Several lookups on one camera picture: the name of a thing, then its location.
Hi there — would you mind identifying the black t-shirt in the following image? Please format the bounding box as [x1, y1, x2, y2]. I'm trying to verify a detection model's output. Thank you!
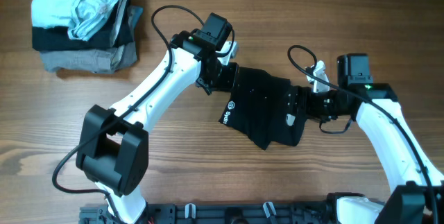
[219, 67, 307, 150]

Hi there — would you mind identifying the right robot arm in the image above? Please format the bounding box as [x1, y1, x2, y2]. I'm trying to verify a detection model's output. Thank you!
[287, 53, 443, 223]

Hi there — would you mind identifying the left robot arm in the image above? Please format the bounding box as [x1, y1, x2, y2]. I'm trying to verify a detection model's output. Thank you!
[76, 13, 237, 223]

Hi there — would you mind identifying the black folded garment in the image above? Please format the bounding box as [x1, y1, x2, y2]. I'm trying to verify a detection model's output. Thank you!
[32, 0, 134, 51]

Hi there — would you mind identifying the grey folded garment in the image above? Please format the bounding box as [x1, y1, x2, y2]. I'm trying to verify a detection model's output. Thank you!
[39, 5, 144, 75]

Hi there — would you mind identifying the light blue folded garment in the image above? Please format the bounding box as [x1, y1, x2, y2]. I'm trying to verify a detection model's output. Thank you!
[31, 0, 119, 41]

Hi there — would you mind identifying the right black cable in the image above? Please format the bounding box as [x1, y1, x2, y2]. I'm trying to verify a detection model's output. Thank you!
[287, 44, 440, 224]

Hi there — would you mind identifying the black cable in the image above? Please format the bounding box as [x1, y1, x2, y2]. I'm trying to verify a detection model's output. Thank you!
[51, 4, 236, 224]
[287, 44, 440, 224]

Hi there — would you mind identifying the right white rail clip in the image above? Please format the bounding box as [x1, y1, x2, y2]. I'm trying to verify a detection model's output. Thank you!
[263, 201, 277, 223]

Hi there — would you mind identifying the white rail clip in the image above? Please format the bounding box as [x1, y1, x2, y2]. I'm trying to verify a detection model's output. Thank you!
[184, 203, 196, 219]
[263, 201, 277, 223]

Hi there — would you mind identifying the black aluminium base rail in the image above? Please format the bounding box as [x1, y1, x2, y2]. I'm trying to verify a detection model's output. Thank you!
[78, 202, 334, 224]

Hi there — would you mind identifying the left white rail clip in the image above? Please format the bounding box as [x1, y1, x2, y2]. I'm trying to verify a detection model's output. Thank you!
[184, 203, 196, 219]

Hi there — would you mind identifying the left black cable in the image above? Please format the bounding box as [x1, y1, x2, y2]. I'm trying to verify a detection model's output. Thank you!
[51, 4, 236, 224]

